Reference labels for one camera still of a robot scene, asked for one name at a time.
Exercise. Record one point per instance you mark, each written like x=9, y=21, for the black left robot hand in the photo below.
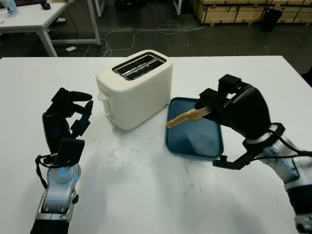
x=54, y=122

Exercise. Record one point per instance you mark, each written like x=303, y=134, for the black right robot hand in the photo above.
x=248, y=109

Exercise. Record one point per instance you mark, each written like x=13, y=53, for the toasted bread slice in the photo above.
x=180, y=119

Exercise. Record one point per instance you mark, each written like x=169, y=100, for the white two-slot toaster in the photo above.
x=136, y=97

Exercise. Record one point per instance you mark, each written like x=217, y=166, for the blue plastic tray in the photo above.
x=190, y=141

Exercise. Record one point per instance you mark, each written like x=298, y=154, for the black chair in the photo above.
x=307, y=78

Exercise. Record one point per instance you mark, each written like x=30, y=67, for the white paper sheet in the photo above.
x=71, y=48

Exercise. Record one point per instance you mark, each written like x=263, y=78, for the black trash bin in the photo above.
x=270, y=20

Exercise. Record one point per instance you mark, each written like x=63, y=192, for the wooden shipping crate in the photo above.
x=231, y=12

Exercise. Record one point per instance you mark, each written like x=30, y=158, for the white shoe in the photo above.
x=59, y=20

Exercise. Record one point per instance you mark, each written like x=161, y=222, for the white office desk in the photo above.
x=24, y=22

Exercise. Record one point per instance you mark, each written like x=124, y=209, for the black computer mouse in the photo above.
x=45, y=5

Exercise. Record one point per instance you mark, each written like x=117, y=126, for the white printed cup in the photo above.
x=11, y=8

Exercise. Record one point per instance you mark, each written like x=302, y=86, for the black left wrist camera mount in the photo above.
x=69, y=151

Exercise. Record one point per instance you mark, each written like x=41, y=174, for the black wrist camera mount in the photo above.
x=234, y=163
x=69, y=151

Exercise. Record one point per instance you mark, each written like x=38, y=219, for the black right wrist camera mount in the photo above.
x=234, y=163

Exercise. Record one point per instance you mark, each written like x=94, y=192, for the white desk frame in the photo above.
x=100, y=7

